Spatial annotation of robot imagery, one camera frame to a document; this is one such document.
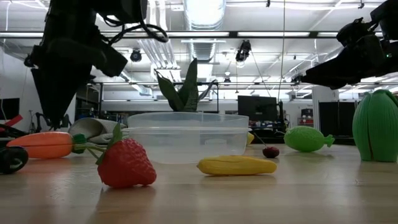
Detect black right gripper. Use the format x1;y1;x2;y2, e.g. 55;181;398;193
300;34;389;91

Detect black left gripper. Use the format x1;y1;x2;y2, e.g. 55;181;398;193
30;30;103;129

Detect orange toy carrot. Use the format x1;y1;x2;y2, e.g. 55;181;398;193
6;131;88;159

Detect bumpy green toy fruit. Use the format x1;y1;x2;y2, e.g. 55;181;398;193
283;125;336;153

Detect dark red toy cherry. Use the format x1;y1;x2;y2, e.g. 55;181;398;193
253;132;280;159

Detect yellow toy corn cob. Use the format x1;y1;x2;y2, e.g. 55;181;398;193
197;155;277;176

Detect clear plastic tupperware container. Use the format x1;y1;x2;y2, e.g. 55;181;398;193
123;111;252;165

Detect black shelving rack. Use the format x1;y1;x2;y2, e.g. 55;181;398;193
74;82;103;122

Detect black cabinets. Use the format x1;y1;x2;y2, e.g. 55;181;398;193
318;101;358;138

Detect grey folded cloth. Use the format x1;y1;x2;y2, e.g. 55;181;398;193
68;117;127;144

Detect shelf with red bins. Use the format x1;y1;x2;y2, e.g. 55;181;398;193
300;108;314;127

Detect red bar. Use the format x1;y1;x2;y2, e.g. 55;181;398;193
0;114;24;128

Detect black wheel object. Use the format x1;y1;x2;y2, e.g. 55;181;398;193
0;146;29;175

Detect black monitor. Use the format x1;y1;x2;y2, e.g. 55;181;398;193
238;95;278;122

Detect red toy strawberry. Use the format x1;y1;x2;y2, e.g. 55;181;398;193
74;123;157;189

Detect black overhead rig beam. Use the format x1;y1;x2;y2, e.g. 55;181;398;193
0;30;343;40

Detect green artificial succulent plant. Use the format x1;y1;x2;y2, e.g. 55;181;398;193
154;58;218;113

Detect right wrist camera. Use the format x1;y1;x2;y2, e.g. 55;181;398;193
336;17;374;47

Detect black wall screen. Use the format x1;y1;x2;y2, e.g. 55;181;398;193
0;98;21;121

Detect black hanging camera with cable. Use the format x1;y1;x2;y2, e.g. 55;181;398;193
235;39;252;63

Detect silver ventilation duct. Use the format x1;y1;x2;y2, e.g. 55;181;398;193
182;0;227;31

